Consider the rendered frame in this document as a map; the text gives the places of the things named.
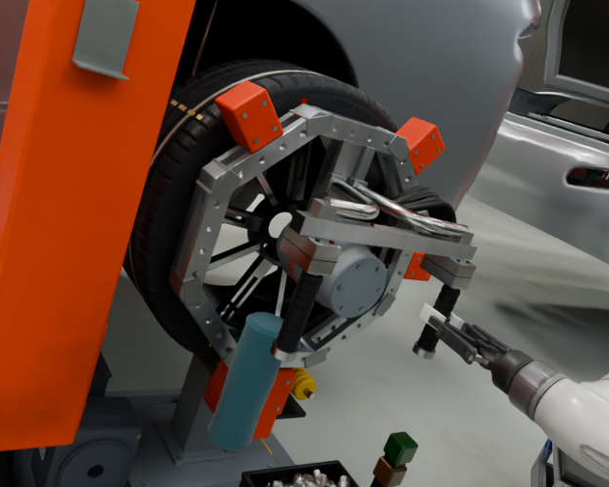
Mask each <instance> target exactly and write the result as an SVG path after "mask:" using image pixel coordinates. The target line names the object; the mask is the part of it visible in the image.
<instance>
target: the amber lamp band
mask: <svg viewBox="0 0 609 487"><path fill-rule="evenodd" d="M406 472H407V467H406V466H405V467H403V468H397V469H394V468H393V467H392V466H391V465H390V464H389V463H388V462H387V461H386V460H385V458H384V456H380V457H379V459H378V462H377V464H376V466H375V468H374V470H373V475H374V476H375V477H376V478H377V479H378V480H379V482H380V483H381V484H382V485H383V486H384V487H394V486H399V485H400V484H401V482H402V480H403V478H404V476H405V473H406Z"/></svg>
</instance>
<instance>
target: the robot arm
mask: <svg viewBox="0 0 609 487"><path fill-rule="evenodd" d="M418 316H419V317H420V318H421V319H423V320H424V321H425V322H426V323H427V324H428V325H430V326H431V327H432V328H434V329H435V330H436V331H437V332H436V334H435V335H436V336H437V337H438V338H439V339H441V340H442V341H443V342H444V343H445V344H447V345H448V346H449V347H450V348H451V349H453V350H454V351H455V352H456V353H457V354H459V355H460V356H461V357H462V358H463V359H464V361H465V362H466V363H467V364H470V365H472V363H473V361H476V362H478V363H479V365H480V366H481V367H483V368H484V369H486V370H490V371H491V374H492V382H493V384H494V386H495V387H497V388H498V389H500V390H501V391H502V392H503V393H505V394H506V395H507V396H508V400H509V402H510V403H511V404H512V405H513V406H514V407H515V408H517V409H518V410H519V411H520V412H522V413H523V414H524V415H526V416H527V417H528V418H529V419H530V420H531V421H533V422H535V423H536V424H537V425H538V426H539V427H540V428H541V429H542V430H543V432H544V433H545V435H546V436H547V437H548V439H549V440H550V441H551V442H553V443H554V444H555V445H556V446H557V447H558V448H559V449H561V450H562V451H563V452H564V453H565V454H567V455H568V456H569V457H570V458H572V459H573V460H574V461H576V462H577V463H579V464H580V465H582V466H583V467H584V468H586V469H588V470H589V471H591V472H593V473H595V474H597V475H598V476H600V477H602V478H604V479H606V480H609V374H607V375H605V376H604V377H603V378H601V379H600V380H599V381H597V382H582V383H580V384H578V383H575V382H573V381H572V380H571V379H569V378H568V376H566V375H565V374H562V373H561V372H559V371H558V370H556V369H555V368H553V367H552V366H550V365H549V364H547V363H546V362H545V361H543V360H534V359H533V358H531V357H529V356H528V355H526V354H525V353H523V352H522V351H520V350H514V349H512V348H510V347H509V346H507V345H506V344H504V343H503V342H501V341H500V340H498V339H497V338H495V337H494V336H492V335H491V334H489V333H488V332H486V331H485V330H483V329H481V328H480V327H478V326H477V325H472V326H471V325H470V324H469V323H464V321H463V320H461V319H460V318H459V317H457V316H456V315H454V314H453V313H452V312H451V314H450V316H449V318H446V317H445V316H444V315H442V314H441V313H439V312H438V311H437V310H435V309H434V308H432V307H431V306H430V305H428V304H427V303H426V302H423V303H422V305H421V307H420V311H419V313H418Z"/></svg>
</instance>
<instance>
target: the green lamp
mask: <svg viewBox="0 0 609 487"><path fill-rule="evenodd" d="M418 447H419V445H418V444H417V443H416V442H415V441H414V440H413V439H412V438H411V437H410V436H409V435H408V434H407V433H406V432H396V433H390V435H389V437H388V440H387V442H386V444H385V446H384V449H383V450H384V452H385V453H386V454H387V455H388V456H389V458H390V459H391V460H392V461H393V462H394V463H395V464H396V465H400V464H406V463H411V462H412V460H413V458H414V456H415V453H416V451H417V449H418Z"/></svg>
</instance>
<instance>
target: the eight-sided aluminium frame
mask: <svg viewBox="0 0 609 487"><path fill-rule="evenodd" d="M279 122H280V124H281V127H282V129H283V134H282V135H281V136H279V137H278V138H276V139H275V140H273V141H272V142H270V143H269V144H267V145H266V146H264V147H262V148H261V149H259V150H258V151H256V152H255V153H251V152H250V151H248V150H247V149H245V148H244V147H242V146H241V145H237V146H235V147H234V148H232V149H231V150H229V151H228V152H226V153H224V154H223V155H221V156H220V157H218V158H213V160H212V161H211V162H210V163H208V164H207V165H205V166H204V167H202V169H201V172H200V175H199V178H198V179H197V181H196V183H197V185H196V188H195V192H194V194H193V197H192V200H191V204H190V207H189V210H188V216H187V219H186V222H185V226H184V229H183V232H182V236H181V239H180V241H179V244H178V248H177V251H176V254H175V258H174V261H173V264H172V266H170V274H169V276H168V282H169V284H170V285H171V287H172V288H173V292H174V293H175V294H176V296H177V297H178V298H179V300H180V301H181V302H182V304H183V305H184V306H185V308H186V309H187V310H188V312H189V313H190V315H191V316H192V318H193V319H194V321H195V322H196V324H197V325H198V326H199V327H200V328H201V330H202V331H203V333H204V334H205V336H206V337H207V338H208V340H209V341H210V343H211V346H212V347H213V349H214V350H215V351H216V353H217V355H218V356H219V357H220V359H221V360H222V361H223V362H224V363H225V364H226V366H227V367H228V368H229V366H230V363H231V360H232V358H233V355H234V352H235V350H236V347H237V345H238V342H239V340H240V337H232V336H231V334H230V332H229V331H228V329H227V328H226V326H225V325H224V323H223V322H222V321H221V319H220V318H219V316H218V314H217V313H216V311H215V310H214V308H213V306H212V305H211V303H210V302H209V300H208V299H207V297H206V296H205V294H204V293H203V291H202V289H201V288H202V285H203V282H204V279H205V276H206V272H207V269H208V267H209V264H210V261H211V258H212V255H213V252H214V249H215V246H216V242H217V239H218V234H219V231H220V228H221V225H222V222H223V220H224V217H225V214H226V210H227V207H228V204H229V201H230V198H231V195H232V193H233V191H234V190H235V189H237V188H238V187H240V186H242V185H244V184H245V183H247V182H248V181H250V180H251V179H253V178H254V177H256V176H257V175H259V174H260V173H262V172H263V171H265V170H266V169H268V168H269V167H271V166H272V165H274V164H275V163H277V162H278V161H280V160H281V159H283V158H285V157H287V156H288V155H290V154H291V153H293V152H294V151H296V150H297V149H299V148H300V147H302V146H303V145H304V144H305V143H307V142H308V141H310V140H311V139H313V138H314V137H316V136H317V135H319V134H320V135H324V136H327V137H330V138H333V139H337V140H340V141H342V140H343V139H344V140H348V141H351V142H354V145H357V146H361V147H365V146H368V147H371V148H374V149H376V152H377V155H378V158H379V161H380V164H381V167H382V171H383V174H384V177H385V181H386V184H387V187H388V190H389V194H390V197H391V199H393V198H394V197H395V196H397V195H398V194H399V193H401V192H402V191H404V190H406V189H408V188H410V187H412V186H418V182H417V178H416V174H415V170H414V167H413V164H412V161H411V160H410V158H409V156H408V154H409V152H410V151H411V150H410V149H409V147H408V144H407V140H406V138H404V137H402V136H399V135H397V134H395V133H393V132H390V131H388V130H386V129H382V128H380V127H374V126H372V125H368V124H365V123H362V122H359V121H356V120H353V119H350V118H347V117H344V116H340V115H337V114H334V113H332V112H329V111H326V110H323V109H321V108H319V107H316V106H310V105H307V104H304V103H302V104H301V105H299V106H298V107H296V108H295V109H290V110H289V112H288V113H287V114H285V115H284V116H282V117H281V118H279ZM259 159H260V160H259ZM239 173H240V174H239ZM414 252H415V251H408V250H401V249H394V248H388V247H383V248H382V251H381V253H380V256H379V258H378V259H380V260H381V261H382V262H383V263H384V265H385V267H386V271H387V281H386V285H385V288H384V291H383V293H382V295H381V297H380V298H379V300H377V301H376V303H375V304H374V305H373V306H372V307H371V308H370V309H368V310H367V311H366V312H364V313H363V314H361V315H359V316H357V317H353V318H343V317H340V316H338V315H336V314H335V313H334V314H333V315H332V316H330V317H329V318H328V319H326V320H325V321H324V322H322V323H321V324H320V325H318V326H317V327H316V328H314V329H313V330H311V331H310V332H309V333H307V334H306V335H305V336H303V337H301V340H300V341H299V345H298V349H299V352H298V354H297V356H296V359H295V360H294V361H290V362H288V361H283V362H282V363H281V365H280V368H281V367H304V368H308V367H315V366H317V365H318V364H319V363H320V362H323V361H325V360H326V358H327V357H328V356H330V355H331V354H332V353H334V352H335V351H336V350H337V349H339V348H340V347H341V346H343V345H344V344H345V343H346V342H348V341H349V340H350V339H352V338H353V337H354V336H355V335H357V334H358V333H359V332H361V331H362V330H363V329H365V328H366V327H367V326H369V325H370V324H371V323H372V322H374V321H375V320H376V319H378V318H379V317H380V316H381V317H383V315H384V314H385V313H386V312H387V311H388V310H389V309H390V308H391V307H392V303H393V302H394V301H395V300H396V297H395V296H396V294H397V291H398V289H399V287H400V284H401V282H402V279H403V277H404V275H405V273H406V271H407V269H408V266H409V264H410V262H411V259H412V257H413V255H414Z"/></svg>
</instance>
